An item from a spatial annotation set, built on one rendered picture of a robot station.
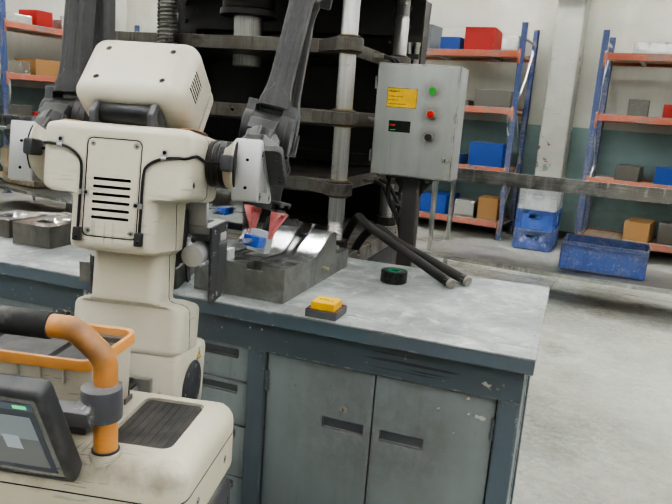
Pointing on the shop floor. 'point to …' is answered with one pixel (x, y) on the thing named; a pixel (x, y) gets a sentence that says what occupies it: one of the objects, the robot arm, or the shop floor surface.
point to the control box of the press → (416, 134)
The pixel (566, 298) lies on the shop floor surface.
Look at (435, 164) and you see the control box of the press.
